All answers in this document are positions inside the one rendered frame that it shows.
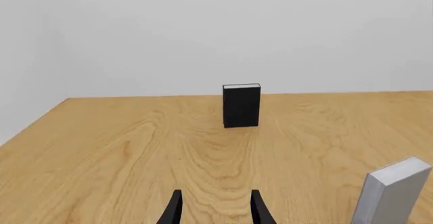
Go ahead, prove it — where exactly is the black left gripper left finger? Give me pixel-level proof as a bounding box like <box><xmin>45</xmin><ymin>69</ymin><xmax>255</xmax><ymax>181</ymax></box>
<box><xmin>156</xmin><ymin>189</ymin><xmax>183</xmax><ymax>224</ymax></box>

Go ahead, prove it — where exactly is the grey book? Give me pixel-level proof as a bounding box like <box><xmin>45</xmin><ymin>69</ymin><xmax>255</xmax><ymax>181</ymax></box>
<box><xmin>350</xmin><ymin>156</ymin><xmax>433</xmax><ymax>224</ymax></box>

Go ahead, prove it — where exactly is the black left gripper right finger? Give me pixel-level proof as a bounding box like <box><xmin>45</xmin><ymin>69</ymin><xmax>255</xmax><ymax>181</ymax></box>
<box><xmin>250</xmin><ymin>189</ymin><xmax>278</xmax><ymax>224</ymax></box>

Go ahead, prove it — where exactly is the black book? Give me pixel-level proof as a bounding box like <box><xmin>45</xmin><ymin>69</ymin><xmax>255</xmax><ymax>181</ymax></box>
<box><xmin>222</xmin><ymin>83</ymin><xmax>263</xmax><ymax>129</ymax></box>

